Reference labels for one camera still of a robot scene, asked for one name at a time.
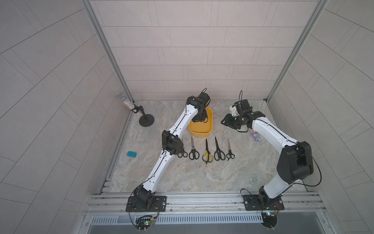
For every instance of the aluminium mounting rail frame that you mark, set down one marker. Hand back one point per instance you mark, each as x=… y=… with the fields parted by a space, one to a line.
x=205 y=203

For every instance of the teal sponge block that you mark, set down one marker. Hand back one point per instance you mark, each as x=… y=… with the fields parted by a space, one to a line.
x=131 y=154

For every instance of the glitter microphone on black stand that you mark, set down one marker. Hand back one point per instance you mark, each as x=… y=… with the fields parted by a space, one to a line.
x=145 y=120

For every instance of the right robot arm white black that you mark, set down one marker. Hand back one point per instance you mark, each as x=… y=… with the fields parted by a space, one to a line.
x=295 y=161

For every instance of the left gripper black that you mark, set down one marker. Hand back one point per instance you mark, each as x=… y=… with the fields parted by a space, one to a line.
x=204 y=116

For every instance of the large black handled scissors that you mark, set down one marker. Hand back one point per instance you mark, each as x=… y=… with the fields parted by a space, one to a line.
x=193 y=155

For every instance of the slim black handled scissors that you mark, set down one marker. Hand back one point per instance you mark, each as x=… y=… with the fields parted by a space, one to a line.
x=229 y=155

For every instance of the circuit board with wires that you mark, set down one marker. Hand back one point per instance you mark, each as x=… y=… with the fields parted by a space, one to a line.
x=145 y=222
x=269 y=220

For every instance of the purple plush toy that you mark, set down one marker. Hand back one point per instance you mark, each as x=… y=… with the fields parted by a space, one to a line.
x=255 y=136

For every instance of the left circuit board with wires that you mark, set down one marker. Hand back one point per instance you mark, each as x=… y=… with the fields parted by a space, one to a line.
x=145 y=222

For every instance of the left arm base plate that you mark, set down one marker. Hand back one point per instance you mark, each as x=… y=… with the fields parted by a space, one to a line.
x=155 y=203

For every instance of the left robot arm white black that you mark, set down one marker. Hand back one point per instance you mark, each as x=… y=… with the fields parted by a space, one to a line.
x=195 y=111

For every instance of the yellow handled scissors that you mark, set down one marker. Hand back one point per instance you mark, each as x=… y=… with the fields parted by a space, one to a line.
x=207 y=157

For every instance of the small black handled scissors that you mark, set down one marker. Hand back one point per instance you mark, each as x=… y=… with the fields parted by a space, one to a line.
x=183 y=153

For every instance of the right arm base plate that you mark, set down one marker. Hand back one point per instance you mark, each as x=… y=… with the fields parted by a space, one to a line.
x=254 y=203

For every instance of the black bladed black scissors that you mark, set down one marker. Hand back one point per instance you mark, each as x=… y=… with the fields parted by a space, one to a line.
x=218 y=154

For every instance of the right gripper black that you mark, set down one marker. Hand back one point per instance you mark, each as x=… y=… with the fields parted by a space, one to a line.
x=228 y=122

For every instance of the yellow plastic storage box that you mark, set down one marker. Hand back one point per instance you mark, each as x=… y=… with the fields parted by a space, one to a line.
x=202 y=129

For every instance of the right circuit board with wires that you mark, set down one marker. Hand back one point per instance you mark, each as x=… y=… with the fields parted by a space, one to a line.
x=269 y=220

